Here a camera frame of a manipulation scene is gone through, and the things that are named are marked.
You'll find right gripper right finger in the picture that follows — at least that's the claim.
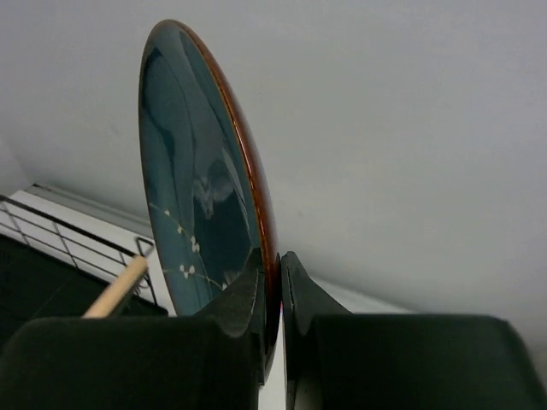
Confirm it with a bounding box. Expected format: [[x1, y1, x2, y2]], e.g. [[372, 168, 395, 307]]
[[280, 252, 546, 409]]

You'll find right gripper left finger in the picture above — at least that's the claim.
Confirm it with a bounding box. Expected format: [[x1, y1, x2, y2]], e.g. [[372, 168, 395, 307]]
[[1, 250, 266, 409]]

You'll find teal plate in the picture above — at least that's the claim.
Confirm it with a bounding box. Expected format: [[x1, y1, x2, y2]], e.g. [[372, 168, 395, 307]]
[[138, 20, 280, 368]]

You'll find right wooden rack handle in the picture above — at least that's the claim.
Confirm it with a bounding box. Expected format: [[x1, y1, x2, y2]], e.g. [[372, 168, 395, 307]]
[[82, 255, 148, 319]]

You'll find black wire dish rack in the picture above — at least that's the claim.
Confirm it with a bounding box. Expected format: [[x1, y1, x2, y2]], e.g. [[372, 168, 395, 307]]
[[1, 196, 155, 342]]

